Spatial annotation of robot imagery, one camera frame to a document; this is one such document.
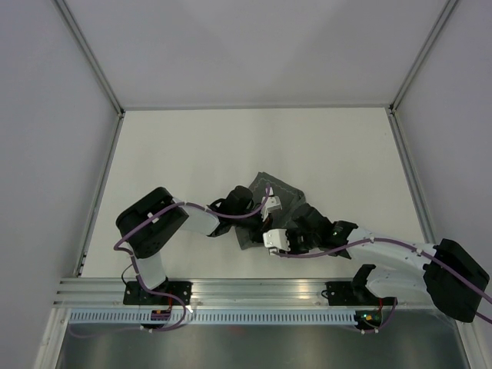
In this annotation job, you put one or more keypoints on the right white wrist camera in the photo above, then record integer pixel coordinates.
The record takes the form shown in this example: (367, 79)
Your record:
(276, 241)

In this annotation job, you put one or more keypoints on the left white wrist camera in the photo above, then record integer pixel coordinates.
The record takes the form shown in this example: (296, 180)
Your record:
(271, 204)

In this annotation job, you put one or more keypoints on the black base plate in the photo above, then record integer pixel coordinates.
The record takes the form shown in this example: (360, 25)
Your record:
(135, 295)
(342, 293)

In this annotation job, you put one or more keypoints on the aluminium frame post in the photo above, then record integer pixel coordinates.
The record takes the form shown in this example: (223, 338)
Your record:
(430, 41)
(71, 23)

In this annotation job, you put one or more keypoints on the white slotted cable duct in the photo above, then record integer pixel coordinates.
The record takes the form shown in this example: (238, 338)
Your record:
(213, 316)

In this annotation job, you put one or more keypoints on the aluminium front rail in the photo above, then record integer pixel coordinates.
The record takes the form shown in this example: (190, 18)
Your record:
(226, 294)

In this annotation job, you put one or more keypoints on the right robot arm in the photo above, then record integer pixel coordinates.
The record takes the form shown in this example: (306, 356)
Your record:
(443, 274)

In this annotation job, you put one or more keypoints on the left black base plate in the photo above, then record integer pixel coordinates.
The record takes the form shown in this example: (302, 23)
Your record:
(135, 295)

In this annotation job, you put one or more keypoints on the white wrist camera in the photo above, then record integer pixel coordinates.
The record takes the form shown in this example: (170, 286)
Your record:
(271, 204)
(276, 241)

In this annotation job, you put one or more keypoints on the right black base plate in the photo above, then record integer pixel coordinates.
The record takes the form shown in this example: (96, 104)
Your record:
(342, 293)

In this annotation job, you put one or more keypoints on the right aluminium frame post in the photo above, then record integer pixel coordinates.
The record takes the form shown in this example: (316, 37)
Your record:
(430, 41)

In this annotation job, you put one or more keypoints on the grey cloth napkin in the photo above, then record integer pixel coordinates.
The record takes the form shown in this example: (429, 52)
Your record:
(283, 201)

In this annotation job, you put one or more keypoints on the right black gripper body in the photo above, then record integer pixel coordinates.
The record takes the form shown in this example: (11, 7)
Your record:
(300, 242)

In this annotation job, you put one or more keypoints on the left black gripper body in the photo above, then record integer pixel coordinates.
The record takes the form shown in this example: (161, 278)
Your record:
(256, 226)

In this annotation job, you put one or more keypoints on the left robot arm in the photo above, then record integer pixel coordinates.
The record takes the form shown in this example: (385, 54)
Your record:
(150, 223)

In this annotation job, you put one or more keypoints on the left aluminium frame post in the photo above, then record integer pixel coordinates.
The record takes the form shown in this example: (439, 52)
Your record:
(71, 23)

